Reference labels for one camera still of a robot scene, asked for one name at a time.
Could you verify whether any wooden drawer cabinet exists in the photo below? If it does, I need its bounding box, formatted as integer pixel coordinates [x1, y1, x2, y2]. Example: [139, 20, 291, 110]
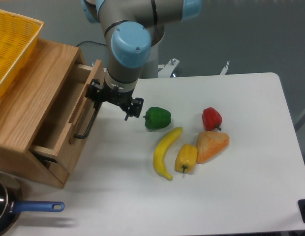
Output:
[0, 38, 86, 189]

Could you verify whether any yellow plastic basket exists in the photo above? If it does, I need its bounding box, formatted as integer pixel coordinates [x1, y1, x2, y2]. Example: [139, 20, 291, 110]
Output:
[0, 9, 44, 100]

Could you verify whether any yellow bell pepper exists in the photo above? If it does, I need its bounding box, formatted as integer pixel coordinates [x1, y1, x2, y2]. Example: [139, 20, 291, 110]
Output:
[175, 144, 197, 174]

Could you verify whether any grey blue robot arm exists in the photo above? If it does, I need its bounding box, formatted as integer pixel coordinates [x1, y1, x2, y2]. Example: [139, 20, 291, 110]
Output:
[81, 0, 202, 118]

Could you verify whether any yellow banana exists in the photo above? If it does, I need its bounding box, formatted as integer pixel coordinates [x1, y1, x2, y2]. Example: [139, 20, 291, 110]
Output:
[153, 127, 183, 181]

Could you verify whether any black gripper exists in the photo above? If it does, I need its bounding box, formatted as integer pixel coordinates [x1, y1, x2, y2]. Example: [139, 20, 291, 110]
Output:
[85, 79, 144, 121]

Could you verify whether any orange bread wedge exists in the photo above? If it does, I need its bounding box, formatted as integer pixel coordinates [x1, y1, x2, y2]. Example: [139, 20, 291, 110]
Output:
[196, 131, 230, 164]

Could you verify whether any green bell pepper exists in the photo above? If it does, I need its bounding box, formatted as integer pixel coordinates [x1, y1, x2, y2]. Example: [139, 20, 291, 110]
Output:
[143, 107, 172, 130]

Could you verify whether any blue handled frying pan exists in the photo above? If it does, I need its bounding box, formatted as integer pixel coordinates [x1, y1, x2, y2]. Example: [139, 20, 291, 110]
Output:
[0, 179, 65, 236]

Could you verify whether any red bell pepper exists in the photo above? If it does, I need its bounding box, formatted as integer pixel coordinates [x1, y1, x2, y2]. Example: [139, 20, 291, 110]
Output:
[202, 107, 223, 131]

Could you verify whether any black cable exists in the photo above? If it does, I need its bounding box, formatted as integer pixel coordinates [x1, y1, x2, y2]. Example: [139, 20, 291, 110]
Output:
[75, 40, 108, 48]

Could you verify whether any wooden top drawer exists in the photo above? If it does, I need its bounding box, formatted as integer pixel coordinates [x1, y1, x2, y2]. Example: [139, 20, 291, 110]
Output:
[30, 60, 104, 173]

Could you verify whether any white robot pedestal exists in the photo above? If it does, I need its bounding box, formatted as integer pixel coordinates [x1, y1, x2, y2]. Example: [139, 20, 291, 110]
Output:
[91, 24, 231, 79]

